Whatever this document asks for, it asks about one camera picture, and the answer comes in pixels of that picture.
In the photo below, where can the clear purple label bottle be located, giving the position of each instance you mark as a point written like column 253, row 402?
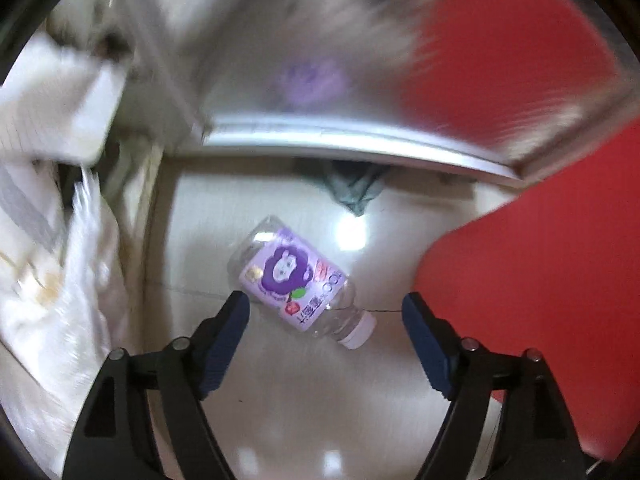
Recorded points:
column 290, row 275

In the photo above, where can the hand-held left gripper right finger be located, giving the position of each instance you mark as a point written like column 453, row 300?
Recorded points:
column 425, row 345

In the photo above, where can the dark cloth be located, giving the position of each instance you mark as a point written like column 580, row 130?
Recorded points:
column 355, row 190

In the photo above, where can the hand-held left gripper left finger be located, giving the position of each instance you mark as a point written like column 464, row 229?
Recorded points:
column 225, row 345

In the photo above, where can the white trash bag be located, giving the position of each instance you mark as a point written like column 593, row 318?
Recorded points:
column 50, row 260

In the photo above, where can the metal sink cabinet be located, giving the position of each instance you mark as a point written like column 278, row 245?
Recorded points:
column 250, row 110

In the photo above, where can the red plastic basin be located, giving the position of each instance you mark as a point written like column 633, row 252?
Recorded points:
column 525, row 285

